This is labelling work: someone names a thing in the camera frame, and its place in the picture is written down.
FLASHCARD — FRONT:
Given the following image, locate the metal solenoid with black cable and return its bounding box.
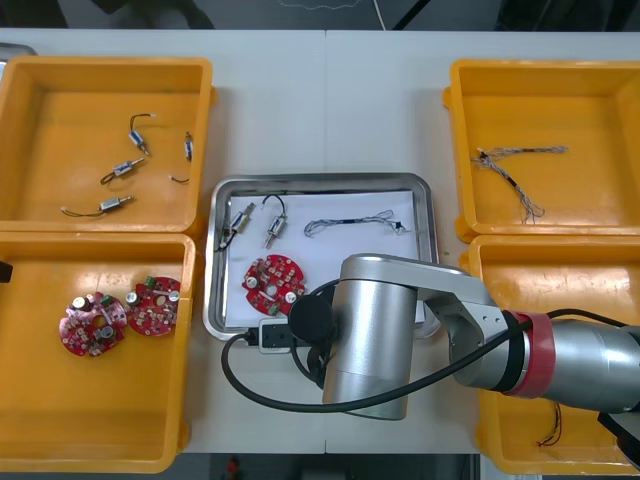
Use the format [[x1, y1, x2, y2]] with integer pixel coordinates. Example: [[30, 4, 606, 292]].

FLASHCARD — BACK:
[[128, 112, 157, 156], [168, 130, 195, 184], [99, 158, 145, 186], [60, 194, 136, 219], [261, 193, 289, 249], [214, 201, 257, 254]]

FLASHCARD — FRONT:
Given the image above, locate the blue-white twisted wire harness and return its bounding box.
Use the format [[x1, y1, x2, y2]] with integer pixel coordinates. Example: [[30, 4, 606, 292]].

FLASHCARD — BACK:
[[477, 143, 570, 162], [470, 154, 546, 225], [303, 209, 412, 239]]

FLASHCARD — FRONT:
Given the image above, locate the round red circuit board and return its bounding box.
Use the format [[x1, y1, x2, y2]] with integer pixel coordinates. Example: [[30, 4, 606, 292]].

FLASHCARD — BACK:
[[58, 292, 128, 358], [242, 254, 306, 318], [124, 275, 182, 339]]

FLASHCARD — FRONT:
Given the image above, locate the yellow-orange plastic bin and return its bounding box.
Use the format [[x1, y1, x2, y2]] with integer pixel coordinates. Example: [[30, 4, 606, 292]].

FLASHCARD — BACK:
[[0, 232, 206, 475], [442, 58, 640, 244], [458, 233, 640, 476], [0, 55, 218, 235]]

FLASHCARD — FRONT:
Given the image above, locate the steel tray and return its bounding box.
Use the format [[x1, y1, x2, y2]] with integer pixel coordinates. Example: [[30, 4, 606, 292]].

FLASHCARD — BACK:
[[201, 172, 442, 344]]

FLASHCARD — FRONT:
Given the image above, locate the white paper sheet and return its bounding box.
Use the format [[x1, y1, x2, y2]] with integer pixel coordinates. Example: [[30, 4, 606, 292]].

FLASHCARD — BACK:
[[223, 191, 427, 331]]

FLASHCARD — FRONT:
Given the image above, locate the red black green-yellow wire harness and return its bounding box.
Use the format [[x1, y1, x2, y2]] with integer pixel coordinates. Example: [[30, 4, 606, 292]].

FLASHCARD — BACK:
[[535, 401, 564, 448]]

